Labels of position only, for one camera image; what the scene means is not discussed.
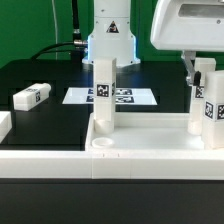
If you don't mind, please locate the white front fence bar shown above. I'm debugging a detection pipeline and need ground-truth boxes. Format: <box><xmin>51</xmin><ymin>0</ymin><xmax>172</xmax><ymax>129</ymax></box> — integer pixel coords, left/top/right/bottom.
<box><xmin>0</xmin><ymin>150</ymin><xmax>224</xmax><ymax>180</ymax></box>

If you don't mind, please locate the white desk top tray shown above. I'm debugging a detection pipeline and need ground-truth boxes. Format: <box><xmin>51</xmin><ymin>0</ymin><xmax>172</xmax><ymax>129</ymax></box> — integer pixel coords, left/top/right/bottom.
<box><xmin>84</xmin><ymin>112</ymin><xmax>224</xmax><ymax>153</ymax></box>

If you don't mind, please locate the white marker base bracket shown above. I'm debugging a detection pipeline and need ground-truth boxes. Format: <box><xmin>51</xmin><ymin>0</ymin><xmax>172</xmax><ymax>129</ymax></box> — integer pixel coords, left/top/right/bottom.
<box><xmin>63</xmin><ymin>87</ymin><xmax>157</xmax><ymax>105</ymax></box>

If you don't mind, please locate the white thin cable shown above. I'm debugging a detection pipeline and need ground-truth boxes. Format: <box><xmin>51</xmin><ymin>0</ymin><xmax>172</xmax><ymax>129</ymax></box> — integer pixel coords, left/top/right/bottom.
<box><xmin>51</xmin><ymin>0</ymin><xmax>60</xmax><ymax>61</ymax></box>

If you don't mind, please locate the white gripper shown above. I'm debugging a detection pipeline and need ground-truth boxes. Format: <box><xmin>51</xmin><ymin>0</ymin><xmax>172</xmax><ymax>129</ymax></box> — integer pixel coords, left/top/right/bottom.
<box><xmin>150</xmin><ymin>0</ymin><xmax>224</xmax><ymax>86</ymax></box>

